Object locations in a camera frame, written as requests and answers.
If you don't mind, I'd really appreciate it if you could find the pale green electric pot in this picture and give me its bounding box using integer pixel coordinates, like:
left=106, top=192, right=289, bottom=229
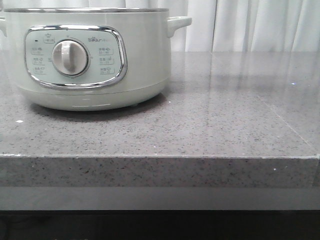
left=0, top=7, right=192, bottom=111

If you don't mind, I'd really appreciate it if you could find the white curtain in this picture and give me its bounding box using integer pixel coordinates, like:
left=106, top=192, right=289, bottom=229
left=0, top=0, right=320, bottom=52

